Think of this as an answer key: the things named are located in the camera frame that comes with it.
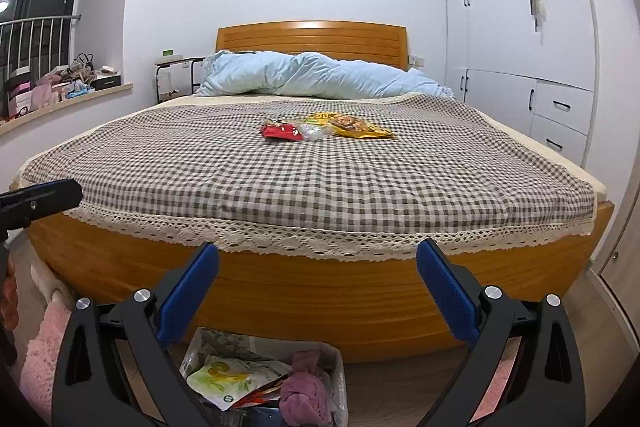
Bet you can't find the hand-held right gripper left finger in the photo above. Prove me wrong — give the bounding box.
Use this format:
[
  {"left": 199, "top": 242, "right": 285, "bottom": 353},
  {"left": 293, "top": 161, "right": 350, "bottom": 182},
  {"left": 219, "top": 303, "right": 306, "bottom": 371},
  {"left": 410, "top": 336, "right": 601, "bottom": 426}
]
[{"left": 50, "top": 242, "right": 221, "bottom": 427}]

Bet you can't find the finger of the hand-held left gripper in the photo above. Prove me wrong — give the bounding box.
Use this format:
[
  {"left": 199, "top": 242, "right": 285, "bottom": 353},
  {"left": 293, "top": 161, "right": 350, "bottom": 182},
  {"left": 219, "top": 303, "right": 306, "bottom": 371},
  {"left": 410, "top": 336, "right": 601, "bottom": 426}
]
[{"left": 0, "top": 178, "right": 84, "bottom": 229}]

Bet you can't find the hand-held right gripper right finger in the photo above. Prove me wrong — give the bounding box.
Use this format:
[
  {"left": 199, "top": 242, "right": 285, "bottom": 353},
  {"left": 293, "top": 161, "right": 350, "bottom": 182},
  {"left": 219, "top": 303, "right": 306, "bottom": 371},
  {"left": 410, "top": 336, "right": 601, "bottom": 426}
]
[{"left": 416, "top": 239, "right": 587, "bottom": 427}]

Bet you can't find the cardboard bin with floral liner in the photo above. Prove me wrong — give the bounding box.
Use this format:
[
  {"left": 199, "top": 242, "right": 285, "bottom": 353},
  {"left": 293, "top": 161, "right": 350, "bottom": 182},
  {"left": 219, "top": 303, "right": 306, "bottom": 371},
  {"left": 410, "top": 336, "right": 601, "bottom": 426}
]
[{"left": 179, "top": 327, "right": 349, "bottom": 427}]

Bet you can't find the green white pouch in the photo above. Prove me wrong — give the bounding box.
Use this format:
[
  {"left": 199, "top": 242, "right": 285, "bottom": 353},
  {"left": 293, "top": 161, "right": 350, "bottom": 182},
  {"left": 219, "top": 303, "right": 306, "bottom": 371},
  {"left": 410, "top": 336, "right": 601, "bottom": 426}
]
[{"left": 186, "top": 353, "right": 293, "bottom": 411}]

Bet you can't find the purple cloth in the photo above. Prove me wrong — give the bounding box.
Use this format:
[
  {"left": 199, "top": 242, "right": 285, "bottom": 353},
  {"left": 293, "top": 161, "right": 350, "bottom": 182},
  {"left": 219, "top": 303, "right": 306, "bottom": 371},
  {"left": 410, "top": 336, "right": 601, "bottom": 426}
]
[{"left": 279, "top": 351, "right": 337, "bottom": 427}]

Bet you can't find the yellow snack packet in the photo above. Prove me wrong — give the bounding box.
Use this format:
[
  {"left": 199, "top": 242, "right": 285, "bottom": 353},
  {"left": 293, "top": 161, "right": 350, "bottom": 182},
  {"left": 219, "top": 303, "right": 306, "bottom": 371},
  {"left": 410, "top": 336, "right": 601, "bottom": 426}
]
[{"left": 320, "top": 113, "right": 396, "bottom": 140}]

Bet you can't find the small red snack packet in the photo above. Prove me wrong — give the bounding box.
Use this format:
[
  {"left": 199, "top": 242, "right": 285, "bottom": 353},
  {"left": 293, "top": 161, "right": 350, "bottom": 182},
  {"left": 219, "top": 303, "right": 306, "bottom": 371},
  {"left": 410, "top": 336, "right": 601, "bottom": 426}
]
[{"left": 260, "top": 120, "right": 304, "bottom": 142}]

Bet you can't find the small clear plastic wrapper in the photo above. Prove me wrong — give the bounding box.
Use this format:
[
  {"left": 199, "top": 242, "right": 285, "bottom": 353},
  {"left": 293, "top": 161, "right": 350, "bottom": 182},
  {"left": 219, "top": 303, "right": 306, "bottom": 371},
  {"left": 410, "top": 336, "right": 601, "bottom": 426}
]
[{"left": 299, "top": 122, "right": 334, "bottom": 142}]

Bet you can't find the person's left hand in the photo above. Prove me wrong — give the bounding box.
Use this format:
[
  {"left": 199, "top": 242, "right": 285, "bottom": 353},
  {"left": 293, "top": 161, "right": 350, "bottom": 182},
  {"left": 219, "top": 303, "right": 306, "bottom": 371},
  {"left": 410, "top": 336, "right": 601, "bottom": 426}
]
[{"left": 0, "top": 274, "right": 20, "bottom": 339}]

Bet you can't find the person's left white slipper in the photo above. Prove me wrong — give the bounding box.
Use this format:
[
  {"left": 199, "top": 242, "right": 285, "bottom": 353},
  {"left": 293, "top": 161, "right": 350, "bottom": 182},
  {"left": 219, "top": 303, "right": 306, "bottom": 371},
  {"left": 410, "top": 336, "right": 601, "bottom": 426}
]
[{"left": 29, "top": 259, "right": 71, "bottom": 305}]

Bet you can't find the pile of bags and boxes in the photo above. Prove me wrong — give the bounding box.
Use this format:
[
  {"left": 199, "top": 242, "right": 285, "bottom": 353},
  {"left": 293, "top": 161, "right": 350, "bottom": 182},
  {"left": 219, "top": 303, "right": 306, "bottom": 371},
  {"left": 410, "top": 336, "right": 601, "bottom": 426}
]
[{"left": 2, "top": 53, "right": 96, "bottom": 118}]

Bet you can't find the person's pink fluffy right leg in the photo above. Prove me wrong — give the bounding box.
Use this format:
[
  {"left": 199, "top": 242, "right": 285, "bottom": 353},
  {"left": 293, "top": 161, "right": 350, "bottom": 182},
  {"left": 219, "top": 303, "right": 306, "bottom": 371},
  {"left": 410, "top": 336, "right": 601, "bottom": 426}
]
[{"left": 472, "top": 342, "right": 516, "bottom": 425}]

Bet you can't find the wooden bed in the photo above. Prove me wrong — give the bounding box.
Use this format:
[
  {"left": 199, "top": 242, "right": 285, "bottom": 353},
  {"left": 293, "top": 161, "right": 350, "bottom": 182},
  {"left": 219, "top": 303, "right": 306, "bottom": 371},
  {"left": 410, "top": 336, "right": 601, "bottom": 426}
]
[{"left": 27, "top": 21, "right": 616, "bottom": 364}]

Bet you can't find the wooden window sill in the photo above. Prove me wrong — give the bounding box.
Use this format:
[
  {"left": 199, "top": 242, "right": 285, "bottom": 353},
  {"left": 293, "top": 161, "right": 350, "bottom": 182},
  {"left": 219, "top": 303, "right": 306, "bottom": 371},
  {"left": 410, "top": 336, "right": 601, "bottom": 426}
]
[{"left": 0, "top": 82, "right": 135, "bottom": 138}]

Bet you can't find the checkered bed cover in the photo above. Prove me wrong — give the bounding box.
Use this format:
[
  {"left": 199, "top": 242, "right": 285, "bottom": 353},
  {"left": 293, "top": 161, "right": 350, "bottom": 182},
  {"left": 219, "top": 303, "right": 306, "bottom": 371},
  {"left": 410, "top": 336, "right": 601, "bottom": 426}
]
[{"left": 20, "top": 92, "right": 598, "bottom": 263}]

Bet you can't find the metal window railing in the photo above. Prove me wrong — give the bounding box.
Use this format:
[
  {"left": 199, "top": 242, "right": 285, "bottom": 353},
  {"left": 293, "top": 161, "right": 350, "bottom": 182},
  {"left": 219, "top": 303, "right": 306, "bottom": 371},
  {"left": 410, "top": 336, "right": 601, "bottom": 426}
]
[{"left": 0, "top": 13, "right": 82, "bottom": 118}]

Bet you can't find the wooden door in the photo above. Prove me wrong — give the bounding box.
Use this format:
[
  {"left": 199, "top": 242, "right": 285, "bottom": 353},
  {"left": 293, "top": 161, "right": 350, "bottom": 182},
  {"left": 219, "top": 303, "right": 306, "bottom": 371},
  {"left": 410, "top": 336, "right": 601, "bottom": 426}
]
[{"left": 595, "top": 172, "right": 640, "bottom": 298}]

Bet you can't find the bedside table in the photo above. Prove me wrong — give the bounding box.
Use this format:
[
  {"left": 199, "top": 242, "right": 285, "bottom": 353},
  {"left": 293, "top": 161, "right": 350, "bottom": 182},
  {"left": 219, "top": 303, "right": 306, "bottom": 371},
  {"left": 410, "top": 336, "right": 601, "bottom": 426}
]
[{"left": 154, "top": 56, "right": 206, "bottom": 104}]

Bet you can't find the light blue duvet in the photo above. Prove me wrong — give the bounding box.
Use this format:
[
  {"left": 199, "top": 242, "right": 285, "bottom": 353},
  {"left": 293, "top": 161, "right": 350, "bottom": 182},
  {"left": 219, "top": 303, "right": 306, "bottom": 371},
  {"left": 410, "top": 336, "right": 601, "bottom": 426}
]
[{"left": 194, "top": 51, "right": 456, "bottom": 100}]

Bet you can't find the white wardrobe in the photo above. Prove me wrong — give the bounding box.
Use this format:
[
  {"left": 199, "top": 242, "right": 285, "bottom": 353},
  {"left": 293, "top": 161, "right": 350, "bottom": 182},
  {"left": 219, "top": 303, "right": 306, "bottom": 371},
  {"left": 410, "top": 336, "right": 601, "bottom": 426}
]
[{"left": 437, "top": 0, "right": 598, "bottom": 168}]

